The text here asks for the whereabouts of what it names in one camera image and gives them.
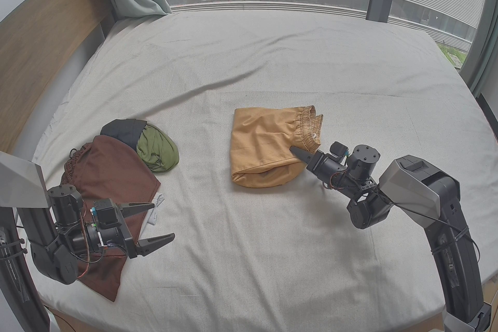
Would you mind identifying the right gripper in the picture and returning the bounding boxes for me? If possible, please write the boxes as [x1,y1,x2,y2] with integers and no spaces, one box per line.
[307,151,351,190]

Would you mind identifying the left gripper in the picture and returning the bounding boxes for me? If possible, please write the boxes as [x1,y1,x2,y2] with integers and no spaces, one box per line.
[87,202,175,259]

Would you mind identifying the tan shorts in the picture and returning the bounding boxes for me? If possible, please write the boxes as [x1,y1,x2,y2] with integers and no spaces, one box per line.
[230,105,324,188]

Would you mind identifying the bed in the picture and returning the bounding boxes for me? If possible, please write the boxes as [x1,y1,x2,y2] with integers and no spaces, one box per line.
[0,0,498,332]

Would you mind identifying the white garment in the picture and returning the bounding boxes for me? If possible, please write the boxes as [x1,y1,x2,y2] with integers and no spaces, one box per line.
[141,192,165,238]

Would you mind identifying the brown garment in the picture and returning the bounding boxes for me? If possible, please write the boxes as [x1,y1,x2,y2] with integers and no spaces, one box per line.
[58,136,161,302]

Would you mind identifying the green garment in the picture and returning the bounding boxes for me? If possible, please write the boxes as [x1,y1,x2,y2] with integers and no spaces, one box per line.
[136,123,180,173]

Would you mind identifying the black garment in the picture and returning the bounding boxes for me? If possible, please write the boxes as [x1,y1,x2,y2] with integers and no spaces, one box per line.
[100,119,148,150]

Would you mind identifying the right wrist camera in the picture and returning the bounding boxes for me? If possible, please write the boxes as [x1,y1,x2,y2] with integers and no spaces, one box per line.
[330,142,349,161]

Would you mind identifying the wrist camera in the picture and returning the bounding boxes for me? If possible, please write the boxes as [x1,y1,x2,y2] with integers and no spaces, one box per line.
[330,142,349,161]
[90,199,120,229]

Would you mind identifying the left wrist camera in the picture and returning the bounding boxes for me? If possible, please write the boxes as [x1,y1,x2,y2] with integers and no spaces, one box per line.
[90,199,120,229]

